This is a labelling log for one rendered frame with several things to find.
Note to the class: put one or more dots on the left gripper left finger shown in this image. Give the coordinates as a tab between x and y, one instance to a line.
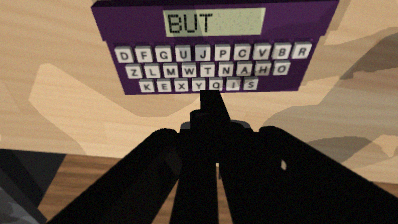
130	193

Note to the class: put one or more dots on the purple keyboard case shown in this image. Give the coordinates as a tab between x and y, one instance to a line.
234	46

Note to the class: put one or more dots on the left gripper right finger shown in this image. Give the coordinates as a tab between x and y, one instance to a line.
322	190

